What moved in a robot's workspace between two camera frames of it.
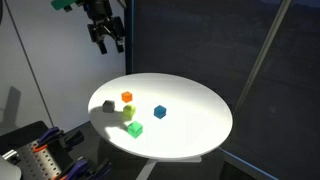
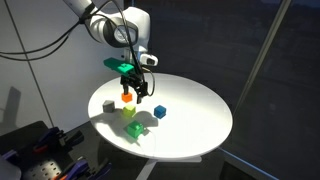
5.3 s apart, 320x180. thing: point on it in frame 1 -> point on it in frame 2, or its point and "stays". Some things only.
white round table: x=161 y=118 stays
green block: x=135 y=129 stays
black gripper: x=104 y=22 -> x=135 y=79
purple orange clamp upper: x=50 y=135 stays
